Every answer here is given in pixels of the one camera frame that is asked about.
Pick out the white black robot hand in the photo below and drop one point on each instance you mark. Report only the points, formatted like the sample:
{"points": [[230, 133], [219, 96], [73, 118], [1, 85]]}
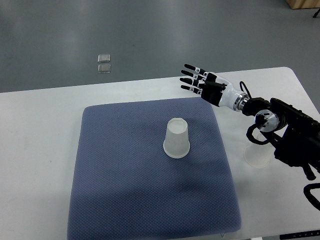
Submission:
{"points": [[216, 90]]}

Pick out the white paper cup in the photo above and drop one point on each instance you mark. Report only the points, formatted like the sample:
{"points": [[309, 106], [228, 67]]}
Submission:
{"points": [[176, 143], [258, 156]]}

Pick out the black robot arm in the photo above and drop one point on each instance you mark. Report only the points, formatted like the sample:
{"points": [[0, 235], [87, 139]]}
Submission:
{"points": [[294, 135]]}

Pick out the white paper cup on mat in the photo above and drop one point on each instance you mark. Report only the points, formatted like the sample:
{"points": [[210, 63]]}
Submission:
{"points": [[176, 143]]}

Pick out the blue textured fabric mat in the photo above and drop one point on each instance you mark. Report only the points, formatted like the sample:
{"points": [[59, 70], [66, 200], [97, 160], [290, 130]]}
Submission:
{"points": [[125, 187]]}

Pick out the upper floor outlet plate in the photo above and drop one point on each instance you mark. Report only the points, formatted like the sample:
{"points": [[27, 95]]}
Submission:
{"points": [[104, 58]]}

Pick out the wooden furniture corner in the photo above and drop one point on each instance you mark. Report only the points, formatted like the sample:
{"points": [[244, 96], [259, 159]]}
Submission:
{"points": [[303, 4]]}

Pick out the black stand leg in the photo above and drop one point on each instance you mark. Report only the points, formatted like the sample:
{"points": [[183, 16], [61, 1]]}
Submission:
{"points": [[316, 13]]}

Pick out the black table edge panel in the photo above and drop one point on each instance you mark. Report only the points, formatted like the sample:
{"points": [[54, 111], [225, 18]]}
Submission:
{"points": [[304, 234]]}

